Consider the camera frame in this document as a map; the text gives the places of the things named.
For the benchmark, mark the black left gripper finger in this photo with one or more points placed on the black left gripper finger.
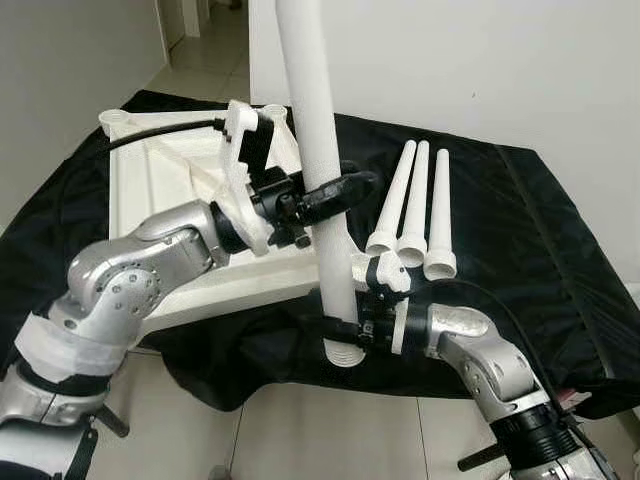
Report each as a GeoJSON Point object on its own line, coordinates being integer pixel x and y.
{"type": "Point", "coordinates": [365, 181]}
{"type": "Point", "coordinates": [330, 203]}

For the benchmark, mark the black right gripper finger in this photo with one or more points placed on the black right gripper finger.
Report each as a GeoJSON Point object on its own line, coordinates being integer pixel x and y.
{"type": "Point", "coordinates": [342, 332]}

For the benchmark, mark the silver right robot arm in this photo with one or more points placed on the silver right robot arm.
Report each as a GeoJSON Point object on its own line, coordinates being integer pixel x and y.
{"type": "Point", "coordinates": [480, 360]}

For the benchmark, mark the black cloth table cover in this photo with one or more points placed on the black cloth table cover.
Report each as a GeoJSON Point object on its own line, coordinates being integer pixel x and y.
{"type": "Point", "coordinates": [540, 230]}

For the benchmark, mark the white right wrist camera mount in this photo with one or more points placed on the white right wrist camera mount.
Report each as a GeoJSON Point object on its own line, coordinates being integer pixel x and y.
{"type": "Point", "coordinates": [385, 272]}

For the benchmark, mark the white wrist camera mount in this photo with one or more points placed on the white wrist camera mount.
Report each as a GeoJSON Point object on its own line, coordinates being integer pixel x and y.
{"type": "Point", "coordinates": [385, 272]}
{"type": "Point", "coordinates": [237, 160]}

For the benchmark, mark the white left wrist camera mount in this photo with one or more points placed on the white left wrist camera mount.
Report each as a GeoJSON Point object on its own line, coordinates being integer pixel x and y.
{"type": "Point", "coordinates": [237, 160]}

